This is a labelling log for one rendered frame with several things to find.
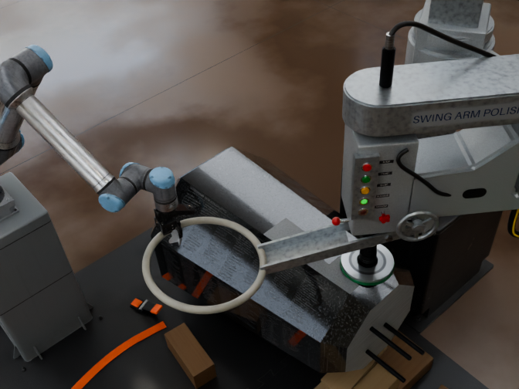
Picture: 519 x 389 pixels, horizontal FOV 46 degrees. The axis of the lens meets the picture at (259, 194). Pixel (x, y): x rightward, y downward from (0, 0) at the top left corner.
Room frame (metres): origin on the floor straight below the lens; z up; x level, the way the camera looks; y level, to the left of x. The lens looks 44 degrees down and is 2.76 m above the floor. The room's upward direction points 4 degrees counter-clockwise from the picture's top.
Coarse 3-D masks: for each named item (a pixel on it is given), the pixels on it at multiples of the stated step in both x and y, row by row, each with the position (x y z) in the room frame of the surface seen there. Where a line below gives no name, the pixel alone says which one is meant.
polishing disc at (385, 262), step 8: (384, 248) 1.64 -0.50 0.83; (344, 256) 1.61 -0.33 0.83; (352, 256) 1.61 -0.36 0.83; (384, 256) 1.60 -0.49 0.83; (392, 256) 1.59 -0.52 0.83; (344, 264) 1.57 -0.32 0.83; (352, 264) 1.57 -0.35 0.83; (384, 264) 1.56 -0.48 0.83; (392, 264) 1.55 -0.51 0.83; (352, 272) 1.52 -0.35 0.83; (360, 272) 1.52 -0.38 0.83; (368, 272) 1.52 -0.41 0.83; (376, 272) 1.52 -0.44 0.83; (384, 272) 1.51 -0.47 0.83; (360, 280) 1.49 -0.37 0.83; (368, 280) 1.48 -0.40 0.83; (376, 280) 1.48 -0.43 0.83
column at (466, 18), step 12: (432, 0) 2.15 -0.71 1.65; (444, 0) 2.13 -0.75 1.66; (456, 0) 2.12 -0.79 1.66; (468, 0) 2.10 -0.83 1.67; (480, 0) 2.08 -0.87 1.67; (432, 12) 2.15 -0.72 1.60; (444, 12) 2.13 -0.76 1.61; (456, 12) 2.11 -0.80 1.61; (468, 12) 2.10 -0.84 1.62; (480, 12) 2.08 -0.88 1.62; (444, 24) 2.13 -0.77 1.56; (456, 24) 2.11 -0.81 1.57; (468, 24) 2.09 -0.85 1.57; (432, 132) 2.12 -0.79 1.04; (444, 132) 2.10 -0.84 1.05
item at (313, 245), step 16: (288, 240) 1.62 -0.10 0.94; (304, 240) 1.63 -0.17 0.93; (320, 240) 1.61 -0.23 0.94; (336, 240) 1.59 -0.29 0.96; (368, 240) 1.52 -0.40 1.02; (384, 240) 1.52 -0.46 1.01; (272, 256) 1.59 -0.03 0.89; (288, 256) 1.57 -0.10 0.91; (304, 256) 1.52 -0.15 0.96; (320, 256) 1.52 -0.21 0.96; (272, 272) 1.51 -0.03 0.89
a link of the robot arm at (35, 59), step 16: (32, 48) 2.05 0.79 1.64; (32, 64) 1.98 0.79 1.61; (48, 64) 2.03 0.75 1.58; (32, 80) 1.95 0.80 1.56; (0, 112) 2.07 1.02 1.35; (16, 112) 2.04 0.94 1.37; (0, 128) 2.08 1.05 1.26; (16, 128) 2.09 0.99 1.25; (0, 144) 2.10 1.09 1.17; (16, 144) 2.14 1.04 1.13; (0, 160) 2.09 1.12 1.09
